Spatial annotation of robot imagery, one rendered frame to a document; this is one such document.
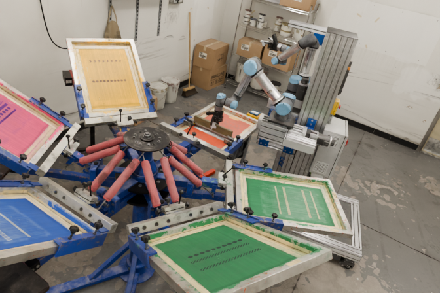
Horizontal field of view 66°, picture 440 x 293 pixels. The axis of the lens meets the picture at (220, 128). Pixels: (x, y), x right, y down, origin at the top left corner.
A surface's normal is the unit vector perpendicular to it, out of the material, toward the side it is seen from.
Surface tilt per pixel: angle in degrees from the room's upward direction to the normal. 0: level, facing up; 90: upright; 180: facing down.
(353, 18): 90
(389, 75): 90
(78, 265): 0
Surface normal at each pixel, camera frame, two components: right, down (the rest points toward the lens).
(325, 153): -0.31, 0.43
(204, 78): -0.51, 0.34
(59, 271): 0.17, -0.85
